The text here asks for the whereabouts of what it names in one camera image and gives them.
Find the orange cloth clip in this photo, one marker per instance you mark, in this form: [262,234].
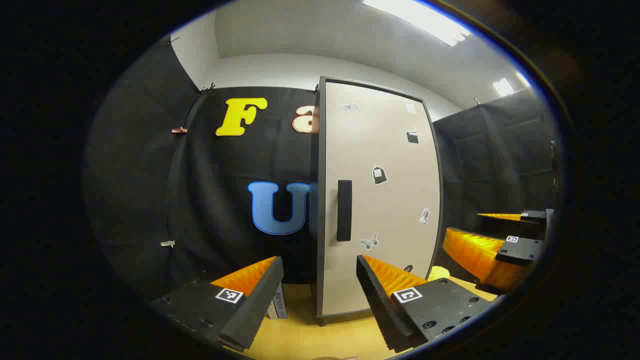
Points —
[179,130]

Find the dark grey cabinet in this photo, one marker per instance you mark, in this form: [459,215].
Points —
[316,225]

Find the blue spine book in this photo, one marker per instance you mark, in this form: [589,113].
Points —
[280,301]

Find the black backdrop cloth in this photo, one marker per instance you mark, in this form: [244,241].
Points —
[210,200]

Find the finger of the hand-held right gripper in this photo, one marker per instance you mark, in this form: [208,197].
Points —
[475,252]
[532,215]

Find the large ceiling light panel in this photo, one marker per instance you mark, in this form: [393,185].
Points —
[420,20]

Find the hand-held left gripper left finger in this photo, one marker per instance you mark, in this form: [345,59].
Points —
[260,305]

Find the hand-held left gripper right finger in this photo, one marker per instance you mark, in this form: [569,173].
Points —
[380,305]

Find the small ceiling light panel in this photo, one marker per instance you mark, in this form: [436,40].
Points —
[503,87]

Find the white cloth clip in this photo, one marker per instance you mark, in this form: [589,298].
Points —
[167,243]

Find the yellow crumpled lump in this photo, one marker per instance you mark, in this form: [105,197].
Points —
[439,273]

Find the white spine book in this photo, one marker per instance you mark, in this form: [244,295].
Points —
[271,311]

